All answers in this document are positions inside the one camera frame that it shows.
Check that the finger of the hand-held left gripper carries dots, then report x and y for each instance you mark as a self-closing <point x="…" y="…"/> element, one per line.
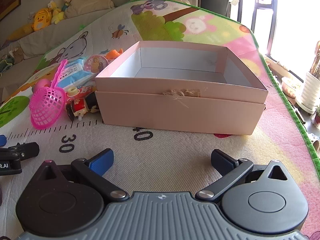
<point x="2" y="140"/>
<point x="27" y="150"/>

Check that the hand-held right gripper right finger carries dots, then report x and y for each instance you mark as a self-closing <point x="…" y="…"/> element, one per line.
<point x="222" y="161"/>

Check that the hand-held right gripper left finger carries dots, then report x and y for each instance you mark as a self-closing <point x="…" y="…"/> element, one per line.
<point x="101" y="163"/>

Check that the pink plastic net scoop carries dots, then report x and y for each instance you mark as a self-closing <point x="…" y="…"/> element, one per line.
<point x="46" y="105"/>

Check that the red black wind-up doll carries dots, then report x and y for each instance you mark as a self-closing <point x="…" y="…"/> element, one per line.
<point x="82" y="105"/>

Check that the pink pig toy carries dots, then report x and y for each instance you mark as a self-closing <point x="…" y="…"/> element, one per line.
<point x="42" y="83"/>

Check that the pink cardboard box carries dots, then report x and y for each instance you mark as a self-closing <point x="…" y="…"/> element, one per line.
<point x="175" y="112"/>

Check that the blue white tissue pack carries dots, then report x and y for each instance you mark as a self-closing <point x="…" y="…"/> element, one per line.
<point x="72" y="72"/>

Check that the pink yellow round toy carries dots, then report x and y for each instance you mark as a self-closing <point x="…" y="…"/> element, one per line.
<point x="96" y="63"/>

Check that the orange plastic toy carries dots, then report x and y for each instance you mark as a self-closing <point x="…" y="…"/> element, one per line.
<point x="113" y="54"/>

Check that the cartoon printed play mat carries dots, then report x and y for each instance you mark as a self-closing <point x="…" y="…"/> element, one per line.
<point x="175" y="150"/>

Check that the green cloth toy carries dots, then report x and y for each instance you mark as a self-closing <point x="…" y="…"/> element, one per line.
<point x="5" y="62"/>

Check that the brown plush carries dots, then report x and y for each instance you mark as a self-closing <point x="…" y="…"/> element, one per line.
<point x="17" y="55"/>

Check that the shallow planter with succulents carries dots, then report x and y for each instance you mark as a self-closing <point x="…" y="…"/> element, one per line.
<point x="291" y="86"/>

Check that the long yellow plush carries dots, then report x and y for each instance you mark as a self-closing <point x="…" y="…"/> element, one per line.
<point x="20" y="31"/>

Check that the white ribbed plant pot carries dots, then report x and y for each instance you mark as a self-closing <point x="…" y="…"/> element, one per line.
<point x="310" y="92"/>

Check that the grey sofa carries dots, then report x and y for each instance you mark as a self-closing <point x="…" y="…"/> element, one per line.
<point x="50" y="37"/>

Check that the yellow duck plush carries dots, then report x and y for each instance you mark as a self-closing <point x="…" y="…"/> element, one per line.
<point x="41" y="20"/>

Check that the small yellow plush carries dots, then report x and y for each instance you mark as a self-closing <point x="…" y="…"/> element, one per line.
<point x="57" y="15"/>

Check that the potted palm plant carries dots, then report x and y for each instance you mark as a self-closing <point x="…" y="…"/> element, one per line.
<point x="315" y="60"/>

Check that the doll with green shirt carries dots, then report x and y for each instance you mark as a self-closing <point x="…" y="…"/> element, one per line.
<point x="67" y="0"/>

